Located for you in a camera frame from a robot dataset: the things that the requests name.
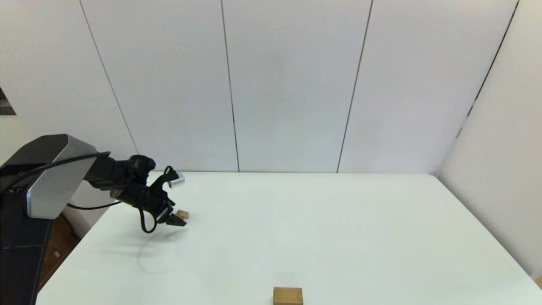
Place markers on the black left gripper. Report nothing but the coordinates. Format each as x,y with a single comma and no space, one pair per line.
148,201

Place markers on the triangular wooden building block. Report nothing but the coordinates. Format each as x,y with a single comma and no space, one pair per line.
183,214

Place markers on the rectangular wooden building block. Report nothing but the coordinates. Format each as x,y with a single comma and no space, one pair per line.
288,296

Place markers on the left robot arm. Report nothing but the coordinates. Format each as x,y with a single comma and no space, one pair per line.
51,182

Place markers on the brown cardboard box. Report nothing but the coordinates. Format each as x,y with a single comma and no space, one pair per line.
59,250

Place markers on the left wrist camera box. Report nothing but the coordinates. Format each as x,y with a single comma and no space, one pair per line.
178,180

